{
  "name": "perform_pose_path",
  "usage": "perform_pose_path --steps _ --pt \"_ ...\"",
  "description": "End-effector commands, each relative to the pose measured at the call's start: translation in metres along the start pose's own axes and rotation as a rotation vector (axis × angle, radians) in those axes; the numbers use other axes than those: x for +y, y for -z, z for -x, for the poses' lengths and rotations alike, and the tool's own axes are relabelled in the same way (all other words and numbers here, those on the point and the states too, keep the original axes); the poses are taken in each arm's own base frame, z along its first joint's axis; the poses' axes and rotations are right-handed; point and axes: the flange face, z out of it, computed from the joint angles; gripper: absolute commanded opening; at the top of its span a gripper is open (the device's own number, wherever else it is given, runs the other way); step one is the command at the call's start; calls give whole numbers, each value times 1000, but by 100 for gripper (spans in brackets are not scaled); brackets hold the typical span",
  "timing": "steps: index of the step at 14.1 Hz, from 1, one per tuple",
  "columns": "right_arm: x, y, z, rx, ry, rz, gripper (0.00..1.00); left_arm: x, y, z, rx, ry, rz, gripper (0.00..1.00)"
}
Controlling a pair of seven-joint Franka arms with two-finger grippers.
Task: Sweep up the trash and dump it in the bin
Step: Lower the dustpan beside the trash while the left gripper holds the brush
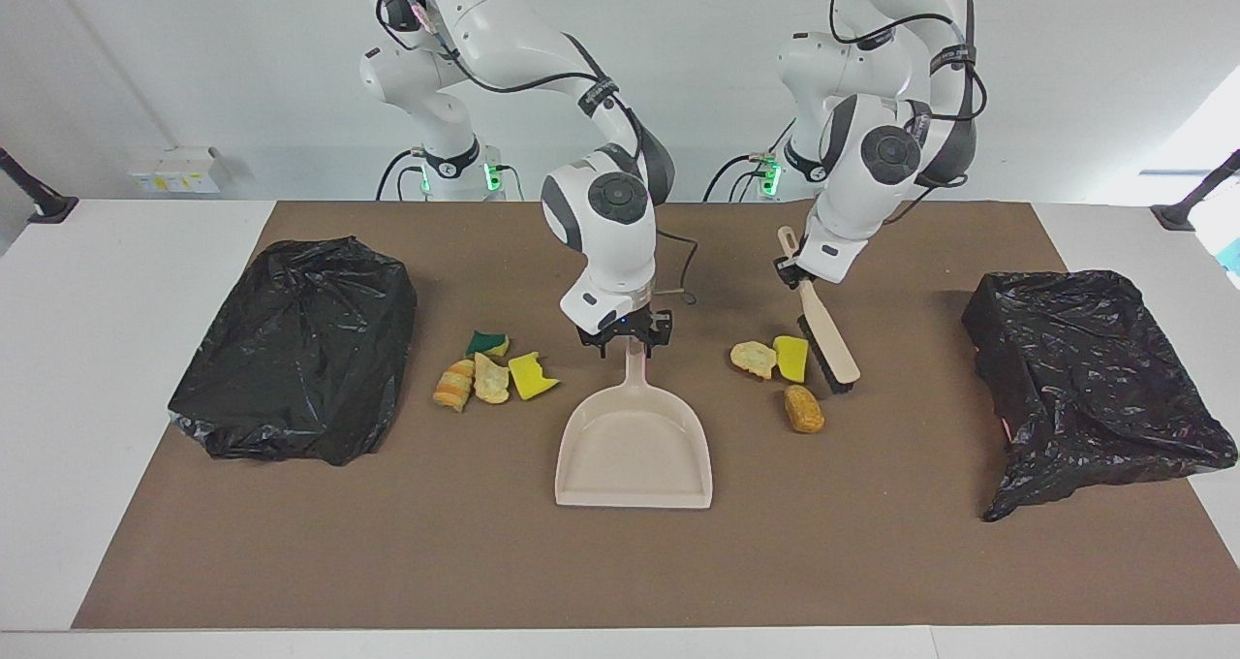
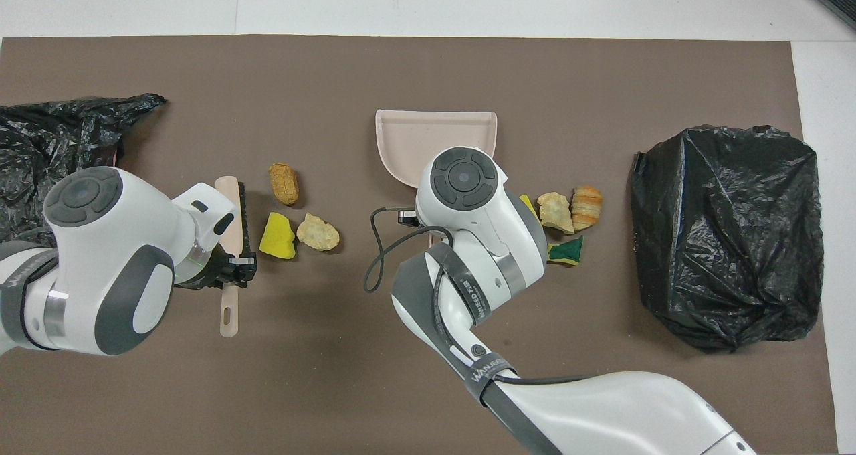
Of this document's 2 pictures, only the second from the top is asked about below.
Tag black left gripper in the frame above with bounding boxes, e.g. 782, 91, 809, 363
175, 251, 258, 290

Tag plain yellow sponge piece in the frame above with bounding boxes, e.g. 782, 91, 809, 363
259, 212, 297, 260

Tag beige hand brush black bristles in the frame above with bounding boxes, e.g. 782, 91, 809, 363
215, 176, 253, 338

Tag beige plastic dustpan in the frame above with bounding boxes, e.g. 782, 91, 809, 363
374, 109, 499, 247

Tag brown toy bread roll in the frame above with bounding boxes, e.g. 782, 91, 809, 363
269, 163, 300, 206

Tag pale toy dumpling piece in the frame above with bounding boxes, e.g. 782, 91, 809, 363
537, 192, 575, 235

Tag green and yellow sponge piece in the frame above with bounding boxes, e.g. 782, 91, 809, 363
547, 235, 584, 266

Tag striped toy croissant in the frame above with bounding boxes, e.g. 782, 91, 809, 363
571, 185, 604, 232

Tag black bag lined open bin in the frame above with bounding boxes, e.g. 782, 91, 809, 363
0, 94, 167, 248

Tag black bag covered bin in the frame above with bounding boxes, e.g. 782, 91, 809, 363
630, 125, 825, 353

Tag brown paper table mat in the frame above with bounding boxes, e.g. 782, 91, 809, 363
0, 35, 839, 455

